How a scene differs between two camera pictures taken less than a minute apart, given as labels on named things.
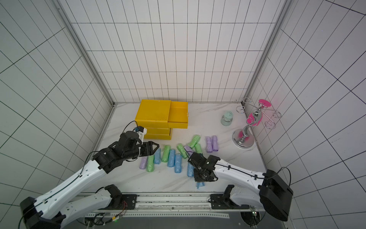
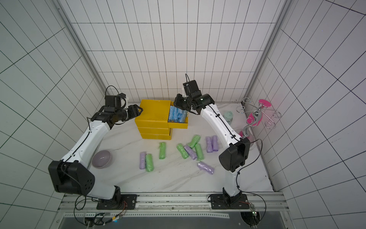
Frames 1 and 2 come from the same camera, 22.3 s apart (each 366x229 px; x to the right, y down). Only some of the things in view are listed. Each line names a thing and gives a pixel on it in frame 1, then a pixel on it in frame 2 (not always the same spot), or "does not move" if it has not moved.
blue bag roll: x=190 y=170 → x=175 y=114
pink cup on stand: x=254 y=118 does not move
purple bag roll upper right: x=214 y=142 does not move
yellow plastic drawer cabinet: x=159 y=117 does not move
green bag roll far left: x=150 y=163 does not move
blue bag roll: x=171 y=157 → x=184 y=116
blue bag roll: x=157 y=160 → x=179 y=115
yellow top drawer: x=178 y=115 does not move
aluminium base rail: x=173 y=202 does not move
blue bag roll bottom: x=200 y=184 → x=171 y=116
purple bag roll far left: x=143 y=164 does not move
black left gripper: x=151 y=151 → x=135 y=112
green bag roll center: x=182 y=150 does not move
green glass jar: x=227 y=118 does not move
